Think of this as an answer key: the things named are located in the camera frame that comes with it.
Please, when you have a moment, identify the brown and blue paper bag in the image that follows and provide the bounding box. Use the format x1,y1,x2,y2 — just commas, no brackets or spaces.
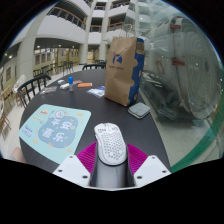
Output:
104,35,146,108

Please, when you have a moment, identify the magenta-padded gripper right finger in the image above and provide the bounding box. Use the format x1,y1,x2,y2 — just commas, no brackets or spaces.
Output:
125,143,172,188

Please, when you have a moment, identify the black spindle-back chair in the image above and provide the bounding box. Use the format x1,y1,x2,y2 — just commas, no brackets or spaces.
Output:
81,63,107,71
16,73,53,109

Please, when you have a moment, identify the light blue printed mouse pad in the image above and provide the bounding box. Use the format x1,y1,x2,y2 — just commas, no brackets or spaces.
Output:
18,103,92,165

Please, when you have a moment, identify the group of dark chairs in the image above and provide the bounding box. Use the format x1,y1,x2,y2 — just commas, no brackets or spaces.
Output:
33,60,75,78

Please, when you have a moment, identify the clear plastic packet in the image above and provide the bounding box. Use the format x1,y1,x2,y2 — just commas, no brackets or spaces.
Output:
39,85,58,96

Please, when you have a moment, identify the white perforated computer mouse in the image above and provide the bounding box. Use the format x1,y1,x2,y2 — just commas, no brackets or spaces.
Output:
93,122,128,167

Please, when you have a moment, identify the white chair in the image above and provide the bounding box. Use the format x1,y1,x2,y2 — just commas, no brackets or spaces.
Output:
12,74,27,94

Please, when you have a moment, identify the small blue-capped bottle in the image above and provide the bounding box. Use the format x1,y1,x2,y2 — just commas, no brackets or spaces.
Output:
68,76,75,92

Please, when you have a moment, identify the small flat grey case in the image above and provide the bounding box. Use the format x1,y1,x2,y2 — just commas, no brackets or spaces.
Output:
127,101,152,120

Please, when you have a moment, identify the blue and white plastic packet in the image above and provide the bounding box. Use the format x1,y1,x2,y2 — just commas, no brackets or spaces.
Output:
86,85,106,99

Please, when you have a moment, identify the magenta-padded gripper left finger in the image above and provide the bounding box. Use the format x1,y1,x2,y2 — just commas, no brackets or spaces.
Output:
53,141,98,188

